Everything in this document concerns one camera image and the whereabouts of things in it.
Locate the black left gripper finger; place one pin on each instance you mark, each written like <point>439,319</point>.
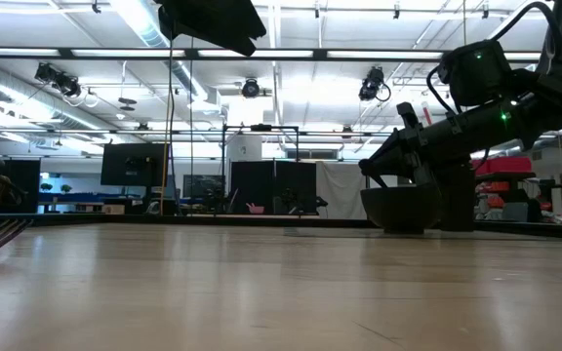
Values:
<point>212,22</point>

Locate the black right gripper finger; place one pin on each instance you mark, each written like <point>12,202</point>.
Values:
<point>388,169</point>
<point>393,152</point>

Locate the black bowl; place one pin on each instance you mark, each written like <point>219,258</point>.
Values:
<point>398,209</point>

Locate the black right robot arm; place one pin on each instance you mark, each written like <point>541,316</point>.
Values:
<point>554,97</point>

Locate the white hanging sheet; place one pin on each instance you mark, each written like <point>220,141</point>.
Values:
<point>339,190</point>

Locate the small pink object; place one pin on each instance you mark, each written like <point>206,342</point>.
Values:
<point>255,209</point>

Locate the large black monitor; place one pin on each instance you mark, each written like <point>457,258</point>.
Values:
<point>132,163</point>

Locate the small dark monitor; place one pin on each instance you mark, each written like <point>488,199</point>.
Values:
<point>203,185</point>

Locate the blue table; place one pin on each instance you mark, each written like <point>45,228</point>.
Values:
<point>71,197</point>

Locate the dark background workstation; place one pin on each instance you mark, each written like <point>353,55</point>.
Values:
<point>17,187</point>

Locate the silver ceiling duct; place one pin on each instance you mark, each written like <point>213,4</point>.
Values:
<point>144,24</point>

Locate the black ceiling camera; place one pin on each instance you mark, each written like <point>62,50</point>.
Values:
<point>371,83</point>
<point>250,89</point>

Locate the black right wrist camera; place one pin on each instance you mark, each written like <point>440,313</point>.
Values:
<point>476,73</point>

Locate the black horizontal frame beam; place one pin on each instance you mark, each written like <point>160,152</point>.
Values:
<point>320,53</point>

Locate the black gantry frame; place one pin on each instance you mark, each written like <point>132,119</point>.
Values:
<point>261,128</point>

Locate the black partition wall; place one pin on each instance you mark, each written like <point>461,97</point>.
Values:
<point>261,185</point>

